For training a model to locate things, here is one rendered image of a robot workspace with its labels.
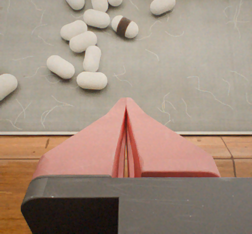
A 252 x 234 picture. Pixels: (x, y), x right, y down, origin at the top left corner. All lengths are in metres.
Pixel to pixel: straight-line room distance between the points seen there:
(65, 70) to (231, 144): 0.19
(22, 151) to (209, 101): 0.20
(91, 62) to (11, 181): 0.14
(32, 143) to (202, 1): 0.26
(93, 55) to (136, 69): 0.05
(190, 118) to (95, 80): 0.11
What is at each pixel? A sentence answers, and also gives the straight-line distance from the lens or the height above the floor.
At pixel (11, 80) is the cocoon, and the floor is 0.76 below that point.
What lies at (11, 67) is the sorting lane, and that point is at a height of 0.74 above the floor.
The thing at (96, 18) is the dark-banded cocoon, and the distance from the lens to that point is 0.28.
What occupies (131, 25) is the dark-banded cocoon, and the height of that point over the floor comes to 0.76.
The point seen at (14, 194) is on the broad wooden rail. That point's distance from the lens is 0.24.
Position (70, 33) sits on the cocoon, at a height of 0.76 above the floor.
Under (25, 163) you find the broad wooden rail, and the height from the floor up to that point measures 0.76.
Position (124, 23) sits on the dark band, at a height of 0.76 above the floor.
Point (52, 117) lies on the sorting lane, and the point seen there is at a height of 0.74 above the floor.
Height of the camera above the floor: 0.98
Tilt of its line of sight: 76 degrees down
